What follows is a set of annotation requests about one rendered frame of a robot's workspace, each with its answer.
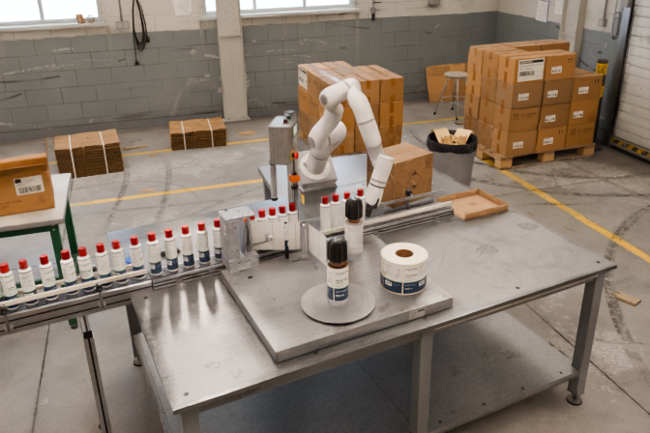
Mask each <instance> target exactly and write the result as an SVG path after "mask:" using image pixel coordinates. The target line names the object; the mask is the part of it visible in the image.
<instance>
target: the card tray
mask: <svg viewBox="0 0 650 433"><path fill-rule="evenodd" d="M449 201H453V205H450V206H451V207H452V208H453V209H454V215H456V216H457V217H460V218H461V219H463V220H468V219H472V218H476V217H483V216H487V215H491V214H495V213H499V212H503V211H507V210H508V203H506V202H504V201H502V200H500V199H498V198H497V197H495V196H493V195H491V194H489V193H487V192H485V191H483V190H481V189H479V188H475V189H470V190H467V191H462V192H458V193H454V194H449V195H445V196H441V197H437V202H436V203H438V202H449Z"/></svg>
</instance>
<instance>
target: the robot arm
mask: <svg viewBox="0 0 650 433"><path fill-rule="evenodd" d="M319 100H320V102H321V104H322V105H323V106H324V107H325V111H324V114H323V116H322V118H321V119H320V120H319V121H318V122H317V124H316V125H315V126H314V127H313V128H312V130H311V131H310V134H309V143H310V146H311V149H310V153H309V154H307V155H305V156H304V157H303V158H302V159H301V162H300V169H301V172H302V173H303V175H304V176H305V177H307V178H308V179H311V180H314V181H319V180H322V179H324V178H326V177H327V176H328V174H329V172H330V163H329V161H328V159H329V156H330V155H331V153H332V152H333V151H334V150H335V149H336V148H337V147H338V146H339V145H340V143H341V142H342V141H343V139H344V138H345V136H346V127H345V125H344V123H343V122H341V121H340V120H341V117H342V114H343V106H342V105H341V102H343V101H348V104H349V106H350V107H351V109H352V111H353V113H354V116H355V119H356V121H357V124H358V127H359V130H360V133H361V135H362V137H363V140H364V142H365V145H366V148H367V151H368V154H369V158H370V161H371V163H372V166H373V168H374V169H373V172H372V175H371V178H370V183H369V185H368V187H367V189H366V192H365V195H364V196H365V197H366V204H367V205H366V213H365V216H366V217H370V215H371V212H372V210H373V209H377V206H379V204H380V202H381V198H382V195H383V189H384V187H386V184H387V181H388V178H389V175H390V172H391V169H392V166H393V163H394V160H395V159H394V158H393V157H391V156H389V155H385V154H384V151H383V147H382V142H381V136H380V133H379V130H378V127H377V125H376V122H375V119H374V116H373V114H372V111H371V108H370V105H369V101H368V99H367V97H366V96H365V95H364V94H363V93H362V92H361V84H360V82H359V81H358V80H357V79H356V78H347V79H345V80H343V81H341V82H338V83H336V84H334V85H332V86H329V87H327V88H325V89H324V90H323V91H322V92H321V94H320V96H319Z"/></svg>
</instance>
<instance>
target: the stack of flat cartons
mask: <svg viewBox="0 0 650 433"><path fill-rule="evenodd" d="M54 155H55V158H56V160H57V166H58V169H59V174H64V173H71V174H72V179H74V178H81V177H88V176H95V175H101V174H108V173H114V172H121V171H125V170H124V168H125V167H124V164H123V163H124V162H123V158H122V152H121V148H120V142H119V139H118V136H117V132H116V129H114V130H103V131H90V132H83V133H82V134H80V133H77V134H72V135H58V136H54Z"/></svg>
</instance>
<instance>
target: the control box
mask: <svg viewBox="0 0 650 433"><path fill-rule="evenodd" d="M283 119H286V117H276V118H275V120H274V121H273V122H272V123H271V125H270V126H269V127H268V129H269V146H270V163H271V164H274V165H289V164H291V163H292V161H293V160H294V158H293V157H292V153H295V152H297V144H296V145H295V147H294V148H293V139H294V138H295V136H296V135H297V132H296V134H295V136H294V137H293V125H294V123H295V122H296V119H295V118H294V117H291V120H288V124H287V125H284V124H283Z"/></svg>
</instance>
